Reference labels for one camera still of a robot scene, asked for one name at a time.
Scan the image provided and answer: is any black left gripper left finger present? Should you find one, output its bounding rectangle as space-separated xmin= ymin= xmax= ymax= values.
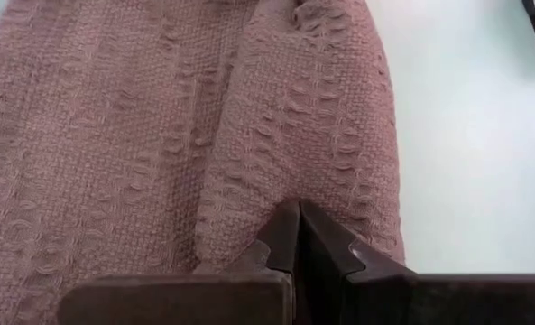
xmin=57 ymin=200 xmax=300 ymax=325

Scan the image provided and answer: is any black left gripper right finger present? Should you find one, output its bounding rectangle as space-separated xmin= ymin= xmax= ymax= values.
xmin=296 ymin=200 xmax=535 ymax=325

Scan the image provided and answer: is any grey woven towel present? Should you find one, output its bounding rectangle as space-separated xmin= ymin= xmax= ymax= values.
xmin=0 ymin=0 xmax=407 ymax=325

